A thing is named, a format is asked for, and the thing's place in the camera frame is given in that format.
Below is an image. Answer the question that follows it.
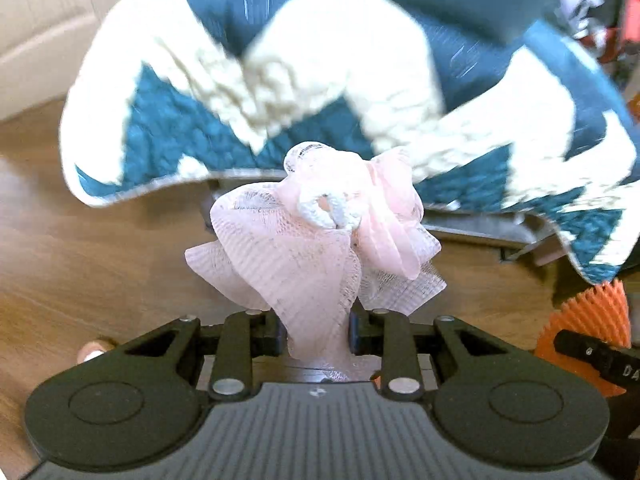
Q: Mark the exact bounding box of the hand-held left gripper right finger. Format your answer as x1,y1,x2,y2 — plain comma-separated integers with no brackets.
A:
347,307,507,402

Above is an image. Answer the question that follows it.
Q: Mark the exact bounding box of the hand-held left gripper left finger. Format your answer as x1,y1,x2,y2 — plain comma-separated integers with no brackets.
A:
121,309,287,402

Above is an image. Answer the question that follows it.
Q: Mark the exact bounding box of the orange spiky ball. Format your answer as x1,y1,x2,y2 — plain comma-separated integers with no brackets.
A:
534,280,632,399

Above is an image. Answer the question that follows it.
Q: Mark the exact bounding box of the pink mesh bath sponge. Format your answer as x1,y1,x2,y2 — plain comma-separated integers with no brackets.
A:
184,141,447,383

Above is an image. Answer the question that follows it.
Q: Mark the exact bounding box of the person's foot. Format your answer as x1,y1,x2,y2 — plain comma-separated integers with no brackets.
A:
75,339,121,365

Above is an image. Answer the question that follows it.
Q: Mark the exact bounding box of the blue and white blanket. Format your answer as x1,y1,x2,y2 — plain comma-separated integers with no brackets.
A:
59,0,640,286

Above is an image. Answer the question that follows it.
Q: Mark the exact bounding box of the red patterned cloth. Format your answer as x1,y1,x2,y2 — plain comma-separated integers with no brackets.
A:
555,0,640,92

